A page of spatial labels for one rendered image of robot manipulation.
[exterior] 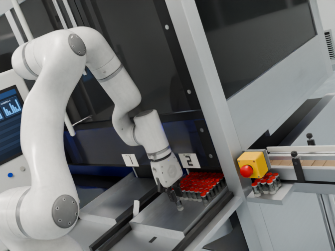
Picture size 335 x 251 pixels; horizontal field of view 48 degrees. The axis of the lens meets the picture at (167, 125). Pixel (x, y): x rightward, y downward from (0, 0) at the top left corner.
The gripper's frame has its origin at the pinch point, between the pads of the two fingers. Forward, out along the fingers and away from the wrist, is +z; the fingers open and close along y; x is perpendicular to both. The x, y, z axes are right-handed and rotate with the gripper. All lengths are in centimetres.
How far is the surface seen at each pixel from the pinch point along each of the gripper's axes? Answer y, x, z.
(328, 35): 470, 111, 41
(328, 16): 471, 106, 16
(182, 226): -8.6, -7.7, 6.5
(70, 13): 6, 25, -71
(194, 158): 11.2, -3.9, -8.3
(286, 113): 54, -21, -6
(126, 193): 5.6, 37.0, 6.4
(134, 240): -19.3, 5.7, 6.7
